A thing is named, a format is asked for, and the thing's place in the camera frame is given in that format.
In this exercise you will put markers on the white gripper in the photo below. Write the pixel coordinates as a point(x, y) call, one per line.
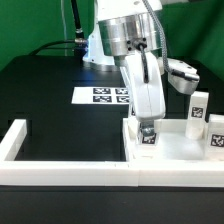
point(147, 98)

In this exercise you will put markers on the white square table top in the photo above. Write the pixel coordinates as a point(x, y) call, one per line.
point(172, 144)

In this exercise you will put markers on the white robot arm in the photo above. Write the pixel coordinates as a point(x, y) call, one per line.
point(128, 36)

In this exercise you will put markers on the white U-shaped fence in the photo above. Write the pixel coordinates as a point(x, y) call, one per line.
point(134, 173)

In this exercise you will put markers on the white marker base plate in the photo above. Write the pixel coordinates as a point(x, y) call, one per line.
point(100, 95)

